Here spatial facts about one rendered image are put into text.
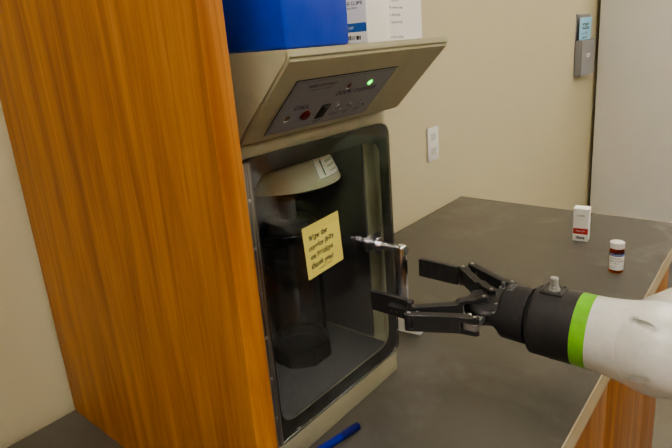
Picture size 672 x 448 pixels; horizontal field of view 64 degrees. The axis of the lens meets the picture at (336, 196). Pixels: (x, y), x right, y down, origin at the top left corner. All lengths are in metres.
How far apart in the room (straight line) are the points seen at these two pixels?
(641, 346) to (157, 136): 0.56
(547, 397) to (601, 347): 0.29
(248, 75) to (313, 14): 0.09
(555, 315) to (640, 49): 2.92
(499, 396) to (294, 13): 0.69
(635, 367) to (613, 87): 2.98
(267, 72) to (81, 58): 0.23
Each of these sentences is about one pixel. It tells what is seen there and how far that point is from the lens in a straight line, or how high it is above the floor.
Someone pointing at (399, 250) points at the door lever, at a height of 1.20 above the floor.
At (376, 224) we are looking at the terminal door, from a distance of 0.85.
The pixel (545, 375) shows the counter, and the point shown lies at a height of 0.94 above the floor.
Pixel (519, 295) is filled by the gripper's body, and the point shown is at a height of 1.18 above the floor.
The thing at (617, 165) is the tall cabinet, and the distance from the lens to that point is 3.67.
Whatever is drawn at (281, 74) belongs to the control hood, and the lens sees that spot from 0.55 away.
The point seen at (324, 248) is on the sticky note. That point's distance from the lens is 0.76.
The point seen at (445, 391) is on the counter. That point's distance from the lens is 0.98.
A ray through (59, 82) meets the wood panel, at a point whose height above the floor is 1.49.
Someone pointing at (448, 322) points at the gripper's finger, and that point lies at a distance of 0.75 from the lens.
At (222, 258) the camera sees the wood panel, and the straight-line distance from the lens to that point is 0.55.
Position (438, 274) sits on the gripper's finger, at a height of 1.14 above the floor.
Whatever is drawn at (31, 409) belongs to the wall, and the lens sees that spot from 1.10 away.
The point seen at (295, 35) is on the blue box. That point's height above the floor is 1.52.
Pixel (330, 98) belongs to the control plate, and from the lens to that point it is 0.66.
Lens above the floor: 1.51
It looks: 16 degrees down
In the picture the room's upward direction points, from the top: 5 degrees counter-clockwise
